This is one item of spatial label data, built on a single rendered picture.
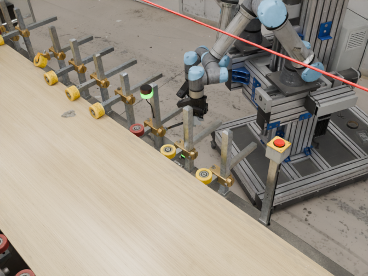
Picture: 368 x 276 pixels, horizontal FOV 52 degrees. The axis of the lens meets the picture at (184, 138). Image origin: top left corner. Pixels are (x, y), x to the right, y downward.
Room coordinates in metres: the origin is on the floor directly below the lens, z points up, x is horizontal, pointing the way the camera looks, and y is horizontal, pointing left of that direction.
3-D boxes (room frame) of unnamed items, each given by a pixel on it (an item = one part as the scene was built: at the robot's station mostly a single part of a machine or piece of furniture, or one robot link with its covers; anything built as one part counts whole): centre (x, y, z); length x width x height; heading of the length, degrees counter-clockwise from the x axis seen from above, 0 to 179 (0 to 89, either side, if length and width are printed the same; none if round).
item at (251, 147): (1.37, -0.23, 0.81); 0.43 x 0.03 x 0.04; 134
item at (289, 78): (1.80, -0.63, 1.09); 0.15 x 0.15 x 0.10
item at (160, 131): (1.65, 0.17, 0.85); 0.13 x 0.06 x 0.05; 44
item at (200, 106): (1.57, -0.08, 1.07); 0.09 x 0.08 x 0.12; 64
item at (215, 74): (1.60, -0.17, 1.22); 0.11 x 0.11 x 0.08; 10
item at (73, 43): (2.18, 0.67, 0.91); 0.03 x 0.03 x 0.48; 44
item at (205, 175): (1.23, -0.09, 0.85); 0.08 x 0.08 x 0.11
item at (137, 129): (1.59, 0.26, 0.85); 0.08 x 0.08 x 0.11
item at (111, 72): (2.07, 0.48, 0.95); 0.50 x 0.04 x 0.04; 134
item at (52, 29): (2.36, 0.84, 0.92); 0.03 x 0.03 x 0.48; 44
